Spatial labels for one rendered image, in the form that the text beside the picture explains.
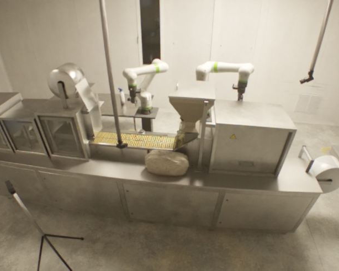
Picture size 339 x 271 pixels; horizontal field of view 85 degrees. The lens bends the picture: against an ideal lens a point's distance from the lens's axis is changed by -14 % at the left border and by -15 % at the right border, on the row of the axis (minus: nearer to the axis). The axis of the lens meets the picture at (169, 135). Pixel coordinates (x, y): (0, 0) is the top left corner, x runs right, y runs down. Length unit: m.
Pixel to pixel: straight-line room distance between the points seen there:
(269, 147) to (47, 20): 4.44
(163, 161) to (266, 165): 0.93
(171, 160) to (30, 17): 4.21
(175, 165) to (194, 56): 2.66
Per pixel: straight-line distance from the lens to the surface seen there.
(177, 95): 1.64
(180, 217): 2.30
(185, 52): 4.12
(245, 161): 1.99
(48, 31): 4.95
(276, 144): 1.93
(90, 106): 2.04
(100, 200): 2.37
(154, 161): 1.87
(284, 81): 4.53
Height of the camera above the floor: 2.21
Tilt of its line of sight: 35 degrees down
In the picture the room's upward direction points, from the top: straight up
